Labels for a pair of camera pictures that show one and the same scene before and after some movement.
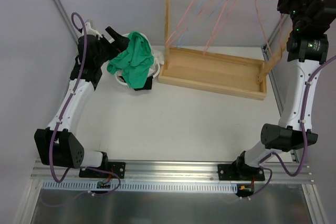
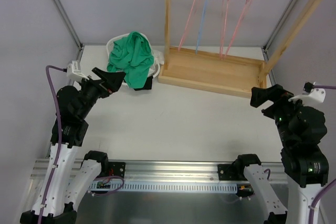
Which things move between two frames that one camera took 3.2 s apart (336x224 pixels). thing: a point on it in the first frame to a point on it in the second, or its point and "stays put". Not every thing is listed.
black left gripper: x=105 y=44 to x=104 y=87
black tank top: x=148 y=85 stays put
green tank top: x=134 y=60 stays put
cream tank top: x=158 y=59 stays put
